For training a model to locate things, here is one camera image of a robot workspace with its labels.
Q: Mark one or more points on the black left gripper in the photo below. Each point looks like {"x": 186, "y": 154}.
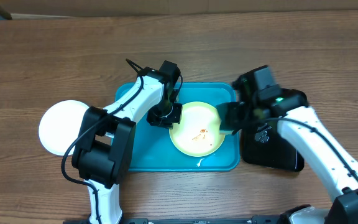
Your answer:
{"x": 168, "y": 123}

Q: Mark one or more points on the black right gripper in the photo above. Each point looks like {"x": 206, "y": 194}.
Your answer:
{"x": 252, "y": 126}

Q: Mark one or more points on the green yellow sponge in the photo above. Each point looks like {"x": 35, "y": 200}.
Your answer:
{"x": 228, "y": 114}

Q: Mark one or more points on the green rimmed plate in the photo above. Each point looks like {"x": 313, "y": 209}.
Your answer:
{"x": 197, "y": 134}

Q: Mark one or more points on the white plate with red smears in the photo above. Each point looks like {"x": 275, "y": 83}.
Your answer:
{"x": 60, "y": 125}

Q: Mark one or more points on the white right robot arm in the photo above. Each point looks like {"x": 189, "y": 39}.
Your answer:
{"x": 298, "y": 124}

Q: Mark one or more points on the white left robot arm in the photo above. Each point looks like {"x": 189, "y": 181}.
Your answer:
{"x": 102, "y": 152}

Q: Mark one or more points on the black rectangular tray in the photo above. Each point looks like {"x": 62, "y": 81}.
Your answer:
{"x": 262, "y": 143}

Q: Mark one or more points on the teal plastic tray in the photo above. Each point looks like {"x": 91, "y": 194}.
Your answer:
{"x": 154, "y": 151}

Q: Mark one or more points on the white foam spill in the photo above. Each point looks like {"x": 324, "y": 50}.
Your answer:
{"x": 199, "y": 164}

